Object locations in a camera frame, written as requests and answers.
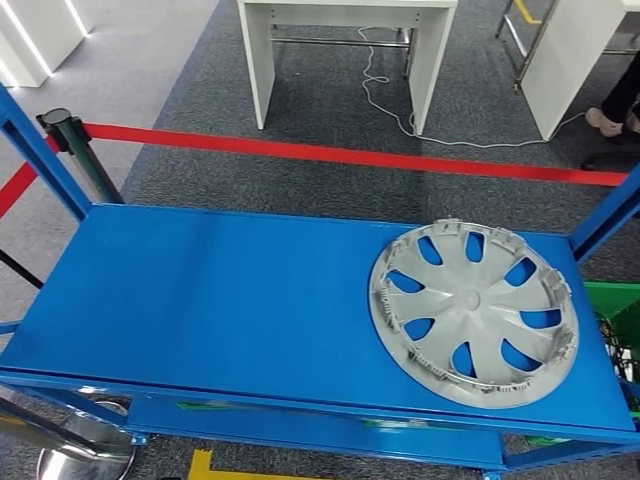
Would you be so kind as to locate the blue metal shelf rack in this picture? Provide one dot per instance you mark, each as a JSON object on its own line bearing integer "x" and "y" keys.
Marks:
{"x": 250, "y": 311}

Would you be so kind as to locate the white panel desk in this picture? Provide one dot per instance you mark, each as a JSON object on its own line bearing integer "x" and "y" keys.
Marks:
{"x": 564, "y": 66}
{"x": 345, "y": 53}

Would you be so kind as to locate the grey plastic wheel hubcap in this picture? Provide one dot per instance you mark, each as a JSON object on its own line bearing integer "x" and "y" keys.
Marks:
{"x": 472, "y": 311}

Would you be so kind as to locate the yellow floor tape square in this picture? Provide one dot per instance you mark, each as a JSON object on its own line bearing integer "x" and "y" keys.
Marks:
{"x": 210, "y": 467}

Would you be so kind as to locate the chrome stanchion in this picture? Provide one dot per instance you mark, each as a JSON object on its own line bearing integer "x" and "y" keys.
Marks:
{"x": 75, "y": 444}

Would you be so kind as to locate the black office chair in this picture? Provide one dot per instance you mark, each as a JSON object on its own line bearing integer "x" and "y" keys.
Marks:
{"x": 610, "y": 159}

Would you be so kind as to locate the person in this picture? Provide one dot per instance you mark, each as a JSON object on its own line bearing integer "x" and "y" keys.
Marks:
{"x": 617, "y": 106}

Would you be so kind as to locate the white lit plinth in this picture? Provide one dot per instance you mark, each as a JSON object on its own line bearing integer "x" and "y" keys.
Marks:
{"x": 35, "y": 36}

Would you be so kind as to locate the dark stanchion post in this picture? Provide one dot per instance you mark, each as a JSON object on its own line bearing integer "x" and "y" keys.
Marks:
{"x": 80, "y": 156}

